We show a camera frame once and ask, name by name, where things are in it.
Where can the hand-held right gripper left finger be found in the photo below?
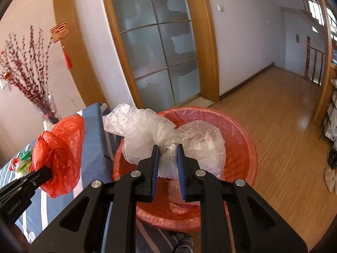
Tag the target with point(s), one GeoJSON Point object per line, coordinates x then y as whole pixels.
{"type": "Point", "coordinates": [155, 168]}

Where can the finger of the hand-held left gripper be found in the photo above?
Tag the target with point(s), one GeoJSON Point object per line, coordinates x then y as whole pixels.
{"type": "Point", "coordinates": [39, 175]}

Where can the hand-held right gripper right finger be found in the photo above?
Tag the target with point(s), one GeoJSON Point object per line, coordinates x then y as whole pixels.
{"type": "Point", "coordinates": [181, 171]}

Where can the red plastic bag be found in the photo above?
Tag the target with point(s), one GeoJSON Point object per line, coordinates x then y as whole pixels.
{"type": "Point", "coordinates": [63, 147]}

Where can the clear plastic bag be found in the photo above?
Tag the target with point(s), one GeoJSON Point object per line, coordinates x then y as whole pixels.
{"type": "Point", "coordinates": [147, 131]}

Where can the red lined plastic basket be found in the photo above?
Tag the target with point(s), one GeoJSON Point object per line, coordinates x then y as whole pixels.
{"type": "Point", "coordinates": [237, 147]}

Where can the pale plastic wrapper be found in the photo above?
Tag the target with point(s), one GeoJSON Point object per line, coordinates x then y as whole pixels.
{"type": "Point", "coordinates": [23, 167]}

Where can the bubble wrap piece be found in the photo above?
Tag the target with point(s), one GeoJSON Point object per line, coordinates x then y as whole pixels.
{"type": "Point", "coordinates": [173, 192]}

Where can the green plastic wrapper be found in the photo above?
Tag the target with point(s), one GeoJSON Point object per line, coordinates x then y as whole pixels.
{"type": "Point", "coordinates": [26, 155]}

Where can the blue striped blanket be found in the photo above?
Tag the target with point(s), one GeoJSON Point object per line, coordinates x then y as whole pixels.
{"type": "Point", "coordinates": [94, 142]}

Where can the clear glass vase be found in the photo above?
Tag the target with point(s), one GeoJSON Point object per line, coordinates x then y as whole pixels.
{"type": "Point", "coordinates": [50, 108]}

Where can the red berry branches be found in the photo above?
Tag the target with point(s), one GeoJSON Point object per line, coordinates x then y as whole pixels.
{"type": "Point", "coordinates": [34, 79]}

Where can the frosted glass sliding door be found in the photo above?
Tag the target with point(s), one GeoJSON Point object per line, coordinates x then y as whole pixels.
{"type": "Point", "coordinates": [158, 44]}

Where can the red hanging tassel ornament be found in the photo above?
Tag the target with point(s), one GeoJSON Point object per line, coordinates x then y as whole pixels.
{"type": "Point", "coordinates": [60, 33]}

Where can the white shoes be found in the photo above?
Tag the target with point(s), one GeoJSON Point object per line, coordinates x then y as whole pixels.
{"type": "Point", "coordinates": [331, 180]}

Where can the wooden stair railing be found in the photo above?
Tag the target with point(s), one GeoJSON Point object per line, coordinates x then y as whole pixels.
{"type": "Point", "coordinates": [308, 58]}

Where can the wooden shelf unit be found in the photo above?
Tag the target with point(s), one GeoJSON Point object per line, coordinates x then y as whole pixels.
{"type": "Point", "coordinates": [325, 71]}

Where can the wooden staircase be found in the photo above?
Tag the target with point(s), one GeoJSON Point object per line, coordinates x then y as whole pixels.
{"type": "Point", "coordinates": [302, 8]}

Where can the wooden door frame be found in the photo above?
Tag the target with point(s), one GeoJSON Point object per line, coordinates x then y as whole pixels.
{"type": "Point", "coordinates": [208, 44]}

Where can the curved wooden wall trim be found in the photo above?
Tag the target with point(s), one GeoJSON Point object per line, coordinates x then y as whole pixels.
{"type": "Point", "coordinates": [63, 10]}

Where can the white light switch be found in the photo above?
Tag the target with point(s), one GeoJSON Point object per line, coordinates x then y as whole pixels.
{"type": "Point", "coordinates": [220, 8]}

